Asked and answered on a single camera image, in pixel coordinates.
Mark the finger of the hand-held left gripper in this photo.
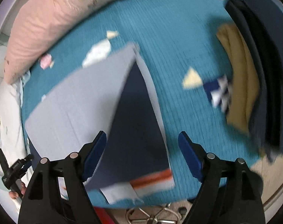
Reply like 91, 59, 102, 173
20, 154, 35, 172

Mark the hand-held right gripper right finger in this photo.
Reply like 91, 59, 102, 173
178, 131, 266, 224

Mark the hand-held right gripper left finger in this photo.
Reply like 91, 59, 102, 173
18, 131, 107, 224

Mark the navy and grey sweatshirt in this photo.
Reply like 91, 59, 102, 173
25, 42, 175, 204

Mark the person's left hand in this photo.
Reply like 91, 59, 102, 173
8, 182, 26, 200

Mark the white bed sheet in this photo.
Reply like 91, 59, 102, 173
0, 82, 27, 192

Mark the red object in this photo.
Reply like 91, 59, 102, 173
95, 206, 115, 224

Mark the metal chair base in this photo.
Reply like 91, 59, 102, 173
126, 204, 186, 224

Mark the tan folded garment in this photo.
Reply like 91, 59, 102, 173
216, 24, 261, 133

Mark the teal quilted printed blanket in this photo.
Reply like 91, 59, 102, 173
21, 0, 261, 209

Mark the black folded garment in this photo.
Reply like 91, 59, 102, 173
226, 0, 283, 148

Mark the pink pillow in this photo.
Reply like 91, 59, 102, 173
4, 0, 156, 84

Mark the navy folded garment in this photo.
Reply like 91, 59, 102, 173
240, 0, 283, 161

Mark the white bed frame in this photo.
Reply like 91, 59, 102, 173
0, 0, 27, 46

